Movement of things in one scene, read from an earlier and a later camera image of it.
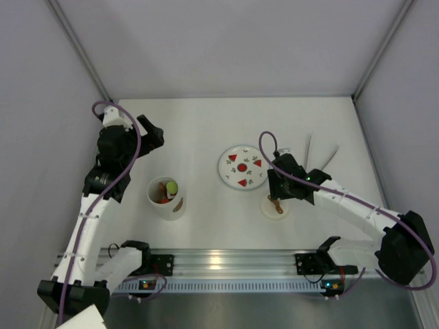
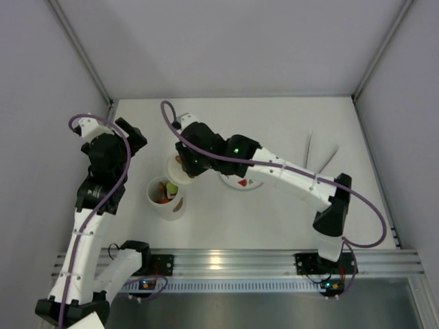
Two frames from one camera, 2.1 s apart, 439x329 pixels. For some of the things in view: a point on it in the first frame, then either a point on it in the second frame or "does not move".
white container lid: x=274 y=210 → x=175 y=172
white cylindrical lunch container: x=175 y=208 does not move
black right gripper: x=276 y=185 → x=185 y=160
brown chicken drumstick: x=162 y=192 does not move
